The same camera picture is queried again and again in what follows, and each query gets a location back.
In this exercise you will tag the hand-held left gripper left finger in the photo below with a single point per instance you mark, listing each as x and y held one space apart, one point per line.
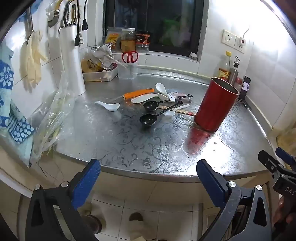
86 183

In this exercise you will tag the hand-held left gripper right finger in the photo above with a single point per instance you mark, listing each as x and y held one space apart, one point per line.
209 182

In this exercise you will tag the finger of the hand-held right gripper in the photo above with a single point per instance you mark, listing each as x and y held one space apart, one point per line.
269 162
285 156

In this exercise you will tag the wooden chopstick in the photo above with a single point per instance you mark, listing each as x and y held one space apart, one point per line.
182 111
187 113

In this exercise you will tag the red metal utensil holder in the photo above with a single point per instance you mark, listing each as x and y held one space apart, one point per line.
212 109

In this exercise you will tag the black plastic ladle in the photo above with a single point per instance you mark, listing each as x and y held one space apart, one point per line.
148 120
150 106

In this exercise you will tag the pink folding knife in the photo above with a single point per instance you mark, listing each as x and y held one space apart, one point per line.
179 94

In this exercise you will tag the white dimpled rice paddle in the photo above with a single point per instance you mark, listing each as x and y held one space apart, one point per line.
141 99

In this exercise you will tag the white plastic rice spoon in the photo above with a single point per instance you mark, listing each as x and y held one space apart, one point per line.
160 88

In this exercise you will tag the person's right hand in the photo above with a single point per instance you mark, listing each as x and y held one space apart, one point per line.
282 208

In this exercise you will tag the person's left foot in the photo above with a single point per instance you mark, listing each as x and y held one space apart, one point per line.
92 220

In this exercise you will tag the person's foot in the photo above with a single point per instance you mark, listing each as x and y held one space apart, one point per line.
92 220
137 227

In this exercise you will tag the person's right foot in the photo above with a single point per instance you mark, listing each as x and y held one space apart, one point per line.
137 227

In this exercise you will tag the smartphone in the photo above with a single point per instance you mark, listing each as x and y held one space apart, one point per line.
244 90

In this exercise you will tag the clear plastic bag with greens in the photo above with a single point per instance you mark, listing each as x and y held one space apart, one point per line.
55 111

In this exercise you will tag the red lidded jar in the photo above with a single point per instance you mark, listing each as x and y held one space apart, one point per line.
238 81

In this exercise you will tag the stainless steel oil bottle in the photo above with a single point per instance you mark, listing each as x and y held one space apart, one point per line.
234 74

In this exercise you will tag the yellow capped vinegar bottle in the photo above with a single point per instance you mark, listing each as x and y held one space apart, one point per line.
224 71

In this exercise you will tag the tall white cylinder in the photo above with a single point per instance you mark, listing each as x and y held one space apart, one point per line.
72 69

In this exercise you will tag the yellow snack packet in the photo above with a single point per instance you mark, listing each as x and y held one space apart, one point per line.
89 66

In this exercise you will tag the clear plastic container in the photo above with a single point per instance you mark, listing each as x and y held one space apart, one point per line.
127 71

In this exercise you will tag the white plug-in gooseneck lamp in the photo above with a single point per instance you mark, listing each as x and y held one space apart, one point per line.
242 41

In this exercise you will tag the crumpled tissue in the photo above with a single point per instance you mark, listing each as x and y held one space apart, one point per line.
193 55

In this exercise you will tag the silver foil bag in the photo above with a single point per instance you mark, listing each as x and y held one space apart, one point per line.
101 52

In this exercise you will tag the blue floral towel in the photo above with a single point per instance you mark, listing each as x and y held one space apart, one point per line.
7 76

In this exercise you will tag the cream rubber glove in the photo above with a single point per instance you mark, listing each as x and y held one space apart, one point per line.
24 60
34 58

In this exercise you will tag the black power plug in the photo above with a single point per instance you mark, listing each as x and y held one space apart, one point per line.
85 25
77 40

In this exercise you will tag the jars on window sill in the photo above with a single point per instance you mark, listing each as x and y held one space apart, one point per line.
112 38

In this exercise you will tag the dark labelled jar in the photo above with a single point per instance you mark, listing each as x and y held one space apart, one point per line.
143 40

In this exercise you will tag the white wall socket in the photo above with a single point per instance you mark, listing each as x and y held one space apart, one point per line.
229 37
239 48

